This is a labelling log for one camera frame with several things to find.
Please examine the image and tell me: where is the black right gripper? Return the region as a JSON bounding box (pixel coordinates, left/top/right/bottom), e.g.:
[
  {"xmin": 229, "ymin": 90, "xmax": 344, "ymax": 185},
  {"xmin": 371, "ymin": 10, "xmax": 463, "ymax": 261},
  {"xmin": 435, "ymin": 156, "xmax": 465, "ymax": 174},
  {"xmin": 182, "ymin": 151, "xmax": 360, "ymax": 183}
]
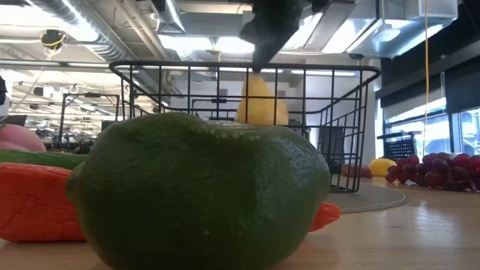
[{"xmin": 239, "ymin": 0, "xmax": 314, "ymax": 74}]

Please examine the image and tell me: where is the yellow pear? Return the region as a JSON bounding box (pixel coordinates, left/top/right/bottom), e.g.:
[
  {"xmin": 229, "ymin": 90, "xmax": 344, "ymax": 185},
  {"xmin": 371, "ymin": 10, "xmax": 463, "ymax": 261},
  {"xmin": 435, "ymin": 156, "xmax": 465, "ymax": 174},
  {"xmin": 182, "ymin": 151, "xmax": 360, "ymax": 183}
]
[{"xmin": 235, "ymin": 72, "xmax": 290, "ymax": 127}]

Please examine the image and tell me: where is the black wire basket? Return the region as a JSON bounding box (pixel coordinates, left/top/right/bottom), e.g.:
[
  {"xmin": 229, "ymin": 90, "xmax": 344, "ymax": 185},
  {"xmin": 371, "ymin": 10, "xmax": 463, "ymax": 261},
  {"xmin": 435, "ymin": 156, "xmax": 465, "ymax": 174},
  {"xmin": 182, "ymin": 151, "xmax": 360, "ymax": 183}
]
[{"xmin": 108, "ymin": 59, "xmax": 382, "ymax": 194}]

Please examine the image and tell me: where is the dark green lime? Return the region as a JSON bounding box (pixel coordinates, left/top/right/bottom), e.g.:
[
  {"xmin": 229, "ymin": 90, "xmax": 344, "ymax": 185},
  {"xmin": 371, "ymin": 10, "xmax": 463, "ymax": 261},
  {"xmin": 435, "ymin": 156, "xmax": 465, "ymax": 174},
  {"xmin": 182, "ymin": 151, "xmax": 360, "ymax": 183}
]
[{"xmin": 65, "ymin": 111, "xmax": 332, "ymax": 270}]

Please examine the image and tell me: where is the small red fruit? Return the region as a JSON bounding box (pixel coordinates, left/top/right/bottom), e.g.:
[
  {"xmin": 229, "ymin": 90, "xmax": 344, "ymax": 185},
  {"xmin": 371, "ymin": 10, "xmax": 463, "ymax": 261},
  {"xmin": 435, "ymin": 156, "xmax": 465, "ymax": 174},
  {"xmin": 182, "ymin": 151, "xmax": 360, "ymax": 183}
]
[{"xmin": 341, "ymin": 163, "xmax": 375, "ymax": 179}]

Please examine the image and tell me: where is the yellow lemon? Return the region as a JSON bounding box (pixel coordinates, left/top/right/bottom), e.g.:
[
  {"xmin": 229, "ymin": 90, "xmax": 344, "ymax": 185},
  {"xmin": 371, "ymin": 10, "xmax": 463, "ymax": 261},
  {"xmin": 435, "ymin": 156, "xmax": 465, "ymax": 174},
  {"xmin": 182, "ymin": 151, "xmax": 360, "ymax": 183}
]
[{"xmin": 368, "ymin": 157, "xmax": 398, "ymax": 178}]

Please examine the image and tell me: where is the red grape bunch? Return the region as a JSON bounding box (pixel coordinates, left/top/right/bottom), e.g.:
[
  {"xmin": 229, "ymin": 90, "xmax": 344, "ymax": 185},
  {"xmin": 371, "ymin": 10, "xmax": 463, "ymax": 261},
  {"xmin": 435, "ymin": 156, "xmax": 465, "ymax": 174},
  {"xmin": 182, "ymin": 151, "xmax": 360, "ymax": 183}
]
[{"xmin": 384, "ymin": 151, "xmax": 480, "ymax": 194}]

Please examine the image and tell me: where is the green cucumber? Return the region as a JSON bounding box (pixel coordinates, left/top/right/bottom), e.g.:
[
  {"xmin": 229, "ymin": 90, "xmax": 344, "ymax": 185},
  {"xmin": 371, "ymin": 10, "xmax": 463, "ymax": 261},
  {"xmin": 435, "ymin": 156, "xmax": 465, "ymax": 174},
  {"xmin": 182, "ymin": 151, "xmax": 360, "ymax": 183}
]
[{"xmin": 0, "ymin": 148, "xmax": 90, "ymax": 172}]

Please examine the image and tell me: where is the pink peach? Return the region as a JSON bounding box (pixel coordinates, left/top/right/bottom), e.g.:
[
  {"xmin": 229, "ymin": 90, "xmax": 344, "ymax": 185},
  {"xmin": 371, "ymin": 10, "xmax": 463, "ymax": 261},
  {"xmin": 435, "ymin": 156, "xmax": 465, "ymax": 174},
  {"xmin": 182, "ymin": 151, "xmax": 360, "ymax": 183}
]
[{"xmin": 0, "ymin": 123, "xmax": 47, "ymax": 153}]

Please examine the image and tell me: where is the red chili pepper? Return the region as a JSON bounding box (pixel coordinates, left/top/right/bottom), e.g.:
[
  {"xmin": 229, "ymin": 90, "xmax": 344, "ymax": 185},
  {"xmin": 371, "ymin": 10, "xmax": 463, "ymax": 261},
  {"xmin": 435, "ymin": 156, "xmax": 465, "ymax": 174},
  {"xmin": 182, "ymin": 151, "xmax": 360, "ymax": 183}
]
[{"xmin": 0, "ymin": 161, "xmax": 342, "ymax": 243}]

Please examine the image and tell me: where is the white pendant lamp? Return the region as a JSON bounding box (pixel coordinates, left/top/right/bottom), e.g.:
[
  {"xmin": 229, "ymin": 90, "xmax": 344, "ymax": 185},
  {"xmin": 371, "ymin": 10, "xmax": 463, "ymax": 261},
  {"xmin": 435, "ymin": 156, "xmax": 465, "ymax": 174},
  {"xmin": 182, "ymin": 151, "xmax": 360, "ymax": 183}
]
[{"xmin": 370, "ymin": 0, "xmax": 402, "ymax": 44}]

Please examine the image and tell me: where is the black perforated cart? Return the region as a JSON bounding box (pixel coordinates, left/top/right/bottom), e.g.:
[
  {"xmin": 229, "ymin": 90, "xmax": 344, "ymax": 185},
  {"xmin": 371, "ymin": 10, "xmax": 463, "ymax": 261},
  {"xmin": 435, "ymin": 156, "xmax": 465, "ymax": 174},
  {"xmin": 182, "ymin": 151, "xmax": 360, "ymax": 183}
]
[{"xmin": 376, "ymin": 130, "xmax": 424, "ymax": 162}]

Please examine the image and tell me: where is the grey round mat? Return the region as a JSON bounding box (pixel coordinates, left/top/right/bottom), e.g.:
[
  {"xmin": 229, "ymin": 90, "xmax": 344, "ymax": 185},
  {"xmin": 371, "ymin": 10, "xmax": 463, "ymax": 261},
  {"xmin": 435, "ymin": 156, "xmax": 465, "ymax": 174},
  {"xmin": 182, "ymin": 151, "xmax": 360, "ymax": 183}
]
[{"xmin": 325, "ymin": 182, "xmax": 409, "ymax": 215}]

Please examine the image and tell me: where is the dark monitor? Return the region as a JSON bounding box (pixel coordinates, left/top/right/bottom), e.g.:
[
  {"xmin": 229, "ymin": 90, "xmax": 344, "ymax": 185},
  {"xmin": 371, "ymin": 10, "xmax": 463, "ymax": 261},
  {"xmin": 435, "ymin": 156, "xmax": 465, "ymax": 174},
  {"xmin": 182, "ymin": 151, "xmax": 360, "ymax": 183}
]
[{"xmin": 0, "ymin": 114, "xmax": 28, "ymax": 128}]

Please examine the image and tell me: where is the silver ventilation duct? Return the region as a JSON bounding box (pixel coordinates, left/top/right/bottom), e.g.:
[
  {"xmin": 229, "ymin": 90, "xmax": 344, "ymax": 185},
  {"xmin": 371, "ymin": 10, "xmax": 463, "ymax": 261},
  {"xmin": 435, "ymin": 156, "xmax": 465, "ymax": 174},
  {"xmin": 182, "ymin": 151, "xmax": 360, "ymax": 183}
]
[
  {"xmin": 28, "ymin": 0, "xmax": 136, "ymax": 63},
  {"xmin": 149, "ymin": 0, "xmax": 188, "ymax": 35}
]

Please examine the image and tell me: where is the yellow hanging cable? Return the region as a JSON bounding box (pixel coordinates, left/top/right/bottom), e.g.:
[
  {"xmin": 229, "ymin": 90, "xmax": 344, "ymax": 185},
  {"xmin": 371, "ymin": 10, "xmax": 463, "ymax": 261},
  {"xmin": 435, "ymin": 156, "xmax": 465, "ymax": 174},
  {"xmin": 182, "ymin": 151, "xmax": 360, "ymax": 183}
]
[{"xmin": 421, "ymin": 0, "xmax": 431, "ymax": 161}]

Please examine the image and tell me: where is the black metal frame rig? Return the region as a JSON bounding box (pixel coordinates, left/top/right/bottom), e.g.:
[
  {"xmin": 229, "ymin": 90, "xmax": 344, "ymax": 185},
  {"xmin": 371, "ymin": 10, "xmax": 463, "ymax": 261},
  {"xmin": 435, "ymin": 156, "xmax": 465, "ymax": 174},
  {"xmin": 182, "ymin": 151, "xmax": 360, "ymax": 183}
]
[{"xmin": 58, "ymin": 92, "xmax": 122, "ymax": 149}]

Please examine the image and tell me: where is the black yellow cord reel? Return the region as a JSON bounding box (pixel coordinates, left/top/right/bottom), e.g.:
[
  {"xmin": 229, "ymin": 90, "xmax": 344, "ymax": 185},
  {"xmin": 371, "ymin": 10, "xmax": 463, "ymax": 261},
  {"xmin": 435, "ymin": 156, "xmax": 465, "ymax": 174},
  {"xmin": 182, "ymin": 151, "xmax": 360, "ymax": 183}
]
[{"xmin": 39, "ymin": 28, "xmax": 68, "ymax": 52}]

